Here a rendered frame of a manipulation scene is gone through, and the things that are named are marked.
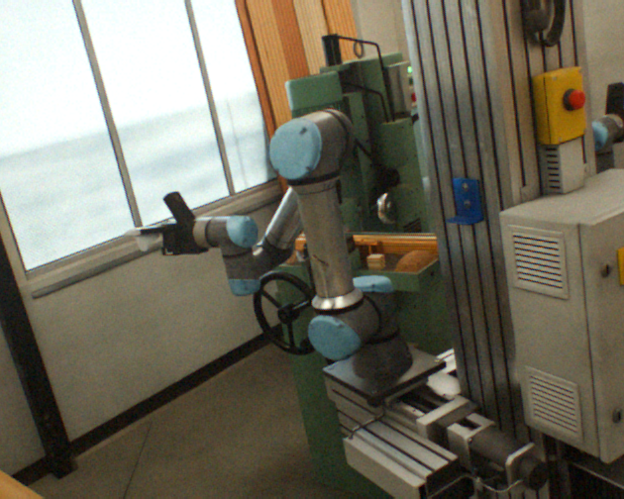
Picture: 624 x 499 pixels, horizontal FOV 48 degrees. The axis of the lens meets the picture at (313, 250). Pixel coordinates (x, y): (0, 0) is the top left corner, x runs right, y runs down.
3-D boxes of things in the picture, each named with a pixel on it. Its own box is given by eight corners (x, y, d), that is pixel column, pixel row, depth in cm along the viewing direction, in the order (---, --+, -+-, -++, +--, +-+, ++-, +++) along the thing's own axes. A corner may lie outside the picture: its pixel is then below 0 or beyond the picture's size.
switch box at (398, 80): (392, 113, 246) (384, 66, 242) (407, 107, 253) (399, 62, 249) (407, 111, 242) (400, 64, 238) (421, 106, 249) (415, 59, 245)
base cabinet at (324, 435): (314, 482, 272) (276, 314, 253) (392, 408, 314) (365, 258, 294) (414, 513, 244) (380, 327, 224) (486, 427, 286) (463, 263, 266)
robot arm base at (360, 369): (425, 361, 172) (419, 325, 169) (376, 386, 165) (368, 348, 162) (387, 346, 184) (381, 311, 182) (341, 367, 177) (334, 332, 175)
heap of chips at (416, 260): (391, 270, 215) (389, 259, 214) (414, 255, 225) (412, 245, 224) (416, 272, 209) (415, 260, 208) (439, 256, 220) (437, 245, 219)
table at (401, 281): (255, 290, 242) (251, 274, 240) (309, 259, 264) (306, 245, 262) (405, 305, 203) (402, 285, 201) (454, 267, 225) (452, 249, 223)
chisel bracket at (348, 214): (323, 232, 242) (318, 208, 239) (347, 220, 252) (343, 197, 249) (341, 233, 237) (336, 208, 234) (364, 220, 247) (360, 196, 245)
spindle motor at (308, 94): (292, 176, 236) (273, 83, 228) (324, 163, 249) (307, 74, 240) (334, 174, 225) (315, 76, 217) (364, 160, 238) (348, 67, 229)
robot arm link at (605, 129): (575, 155, 194) (572, 125, 192) (592, 147, 201) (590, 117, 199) (604, 154, 189) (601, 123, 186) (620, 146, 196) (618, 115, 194)
